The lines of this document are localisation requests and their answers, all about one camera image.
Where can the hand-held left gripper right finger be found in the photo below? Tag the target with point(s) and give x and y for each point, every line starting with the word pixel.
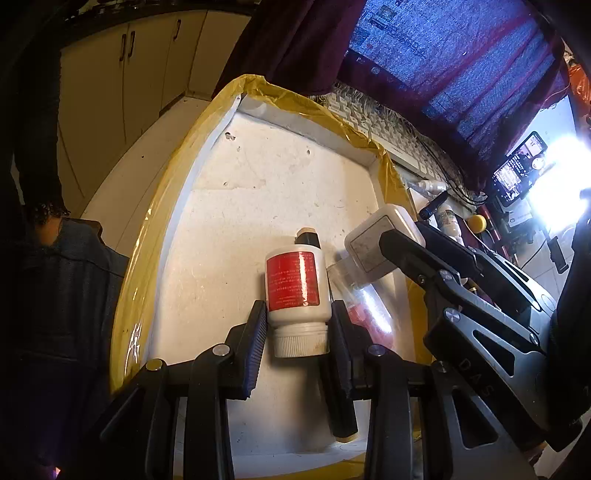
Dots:
pixel 341 355

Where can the wooden chair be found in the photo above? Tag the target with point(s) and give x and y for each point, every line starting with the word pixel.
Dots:
pixel 94 229

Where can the white computer keyboard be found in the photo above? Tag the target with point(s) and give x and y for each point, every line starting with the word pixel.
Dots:
pixel 397 134

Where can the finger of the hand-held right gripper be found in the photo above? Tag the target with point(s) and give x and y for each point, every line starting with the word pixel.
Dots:
pixel 415 258
pixel 461 254

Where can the white plug charger with label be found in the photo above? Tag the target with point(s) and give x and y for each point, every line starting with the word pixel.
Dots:
pixel 369 249

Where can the cream kitchen cabinet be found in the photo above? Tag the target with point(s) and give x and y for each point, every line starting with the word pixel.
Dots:
pixel 138 92

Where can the black smartphone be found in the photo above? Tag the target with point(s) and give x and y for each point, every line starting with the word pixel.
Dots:
pixel 519 168

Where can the maroon fringed cloth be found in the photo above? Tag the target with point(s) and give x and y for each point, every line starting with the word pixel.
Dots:
pixel 295 41

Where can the blue jeans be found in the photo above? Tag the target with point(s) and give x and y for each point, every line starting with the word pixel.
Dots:
pixel 60 300

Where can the yellow ball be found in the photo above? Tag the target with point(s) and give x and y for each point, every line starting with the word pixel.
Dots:
pixel 478 224

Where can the computer monitor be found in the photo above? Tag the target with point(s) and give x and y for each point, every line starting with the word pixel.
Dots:
pixel 438 46

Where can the clear plastic blister pack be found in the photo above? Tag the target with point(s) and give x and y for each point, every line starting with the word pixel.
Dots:
pixel 364 304

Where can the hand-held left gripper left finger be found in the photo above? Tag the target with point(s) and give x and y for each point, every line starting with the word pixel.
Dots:
pixel 256 350

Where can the white tray with yellow tape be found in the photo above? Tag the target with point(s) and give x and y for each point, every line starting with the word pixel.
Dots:
pixel 277 184

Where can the red phone stand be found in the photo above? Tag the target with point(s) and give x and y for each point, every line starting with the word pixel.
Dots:
pixel 494 228

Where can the black rectangular device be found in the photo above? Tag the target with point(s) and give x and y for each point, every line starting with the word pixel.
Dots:
pixel 559 251

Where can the small white bottle tall cap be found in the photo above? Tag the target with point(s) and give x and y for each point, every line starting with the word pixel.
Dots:
pixel 450 224

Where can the white bottle with red label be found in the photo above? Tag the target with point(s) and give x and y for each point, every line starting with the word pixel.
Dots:
pixel 295 286

